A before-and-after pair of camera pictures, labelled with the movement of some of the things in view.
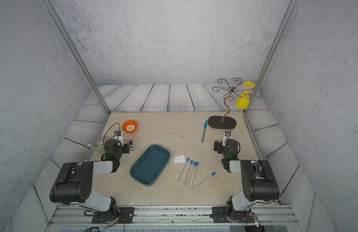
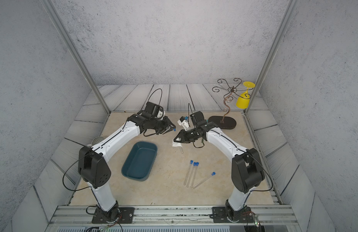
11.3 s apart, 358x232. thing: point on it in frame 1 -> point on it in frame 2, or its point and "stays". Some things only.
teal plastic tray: [148, 167] -> [139, 161]
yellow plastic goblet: [243, 101] stays
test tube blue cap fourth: [213, 173] stays
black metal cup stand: [224, 122] stays
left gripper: [125, 147] -> [167, 123]
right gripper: [219, 145] -> [182, 134]
